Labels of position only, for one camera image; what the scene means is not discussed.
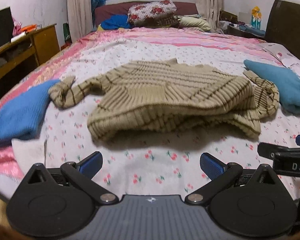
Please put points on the beige striped knit sweater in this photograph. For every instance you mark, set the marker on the beige striped knit sweater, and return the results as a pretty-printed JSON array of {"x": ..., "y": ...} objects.
[{"x": 167, "y": 96}]

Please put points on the teal folded fleece garment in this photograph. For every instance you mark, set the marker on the teal folded fleece garment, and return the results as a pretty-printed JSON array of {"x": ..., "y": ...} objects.
[{"x": 287, "y": 82}]

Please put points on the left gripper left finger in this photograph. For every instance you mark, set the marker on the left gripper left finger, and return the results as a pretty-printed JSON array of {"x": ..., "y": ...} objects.
[{"x": 80, "y": 176}]

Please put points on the blue cloth pile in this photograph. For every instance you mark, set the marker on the blue cloth pile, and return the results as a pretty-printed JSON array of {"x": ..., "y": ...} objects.
[{"x": 116, "y": 22}]

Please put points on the pale green pillow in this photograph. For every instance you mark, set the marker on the pale green pillow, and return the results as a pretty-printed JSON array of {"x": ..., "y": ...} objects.
[{"x": 192, "y": 22}]

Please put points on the beige curtain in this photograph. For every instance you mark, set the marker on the beige curtain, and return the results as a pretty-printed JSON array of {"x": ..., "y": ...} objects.
[
  {"x": 208, "y": 2},
  {"x": 79, "y": 18}
]

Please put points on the bright blue folded knit garment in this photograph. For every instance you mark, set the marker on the bright blue folded knit garment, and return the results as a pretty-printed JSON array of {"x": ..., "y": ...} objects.
[{"x": 20, "y": 118}]

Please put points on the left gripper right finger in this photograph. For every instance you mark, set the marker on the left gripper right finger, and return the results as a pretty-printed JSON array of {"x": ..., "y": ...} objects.
[{"x": 222, "y": 177}]

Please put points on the cluttered nightstand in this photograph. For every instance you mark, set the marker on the cluttered nightstand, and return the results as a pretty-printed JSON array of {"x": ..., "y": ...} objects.
[{"x": 230, "y": 25}]

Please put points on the black television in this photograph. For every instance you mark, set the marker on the black television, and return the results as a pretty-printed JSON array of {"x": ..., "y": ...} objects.
[{"x": 6, "y": 26}]

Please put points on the cherry print pillow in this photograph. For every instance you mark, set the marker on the cherry print pillow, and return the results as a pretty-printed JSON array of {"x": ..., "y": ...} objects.
[{"x": 282, "y": 54}]

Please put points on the orange item on cabinet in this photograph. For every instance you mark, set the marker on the orange item on cabinet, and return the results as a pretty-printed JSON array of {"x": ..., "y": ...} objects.
[{"x": 29, "y": 28}]

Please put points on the wooden TV cabinet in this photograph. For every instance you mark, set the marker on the wooden TV cabinet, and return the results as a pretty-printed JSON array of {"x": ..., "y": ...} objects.
[{"x": 19, "y": 58}]

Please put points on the right beige curtain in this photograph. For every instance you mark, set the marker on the right beige curtain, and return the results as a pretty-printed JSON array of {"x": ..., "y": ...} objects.
[{"x": 208, "y": 2}]

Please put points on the pink floral bed sheet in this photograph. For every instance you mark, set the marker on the pink floral bed sheet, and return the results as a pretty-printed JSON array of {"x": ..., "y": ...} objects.
[{"x": 141, "y": 162}]

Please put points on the red floral folded quilt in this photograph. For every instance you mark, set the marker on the red floral folded quilt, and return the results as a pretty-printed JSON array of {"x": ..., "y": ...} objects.
[{"x": 153, "y": 14}]

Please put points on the dark wooden headboard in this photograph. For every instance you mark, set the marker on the dark wooden headboard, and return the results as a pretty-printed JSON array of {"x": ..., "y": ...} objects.
[{"x": 283, "y": 26}]

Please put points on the yellow teal carton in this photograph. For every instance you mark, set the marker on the yellow teal carton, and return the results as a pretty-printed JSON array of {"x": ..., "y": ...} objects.
[{"x": 256, "y": 17}]

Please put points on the left beige curtain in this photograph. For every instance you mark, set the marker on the left beige curtain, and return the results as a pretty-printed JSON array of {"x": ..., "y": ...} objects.
[{"x": 79, "y": 18}]

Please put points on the maroon sofa back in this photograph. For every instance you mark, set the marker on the maroon sofa back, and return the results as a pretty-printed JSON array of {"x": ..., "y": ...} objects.
[{"x": 106, "y": 11}]

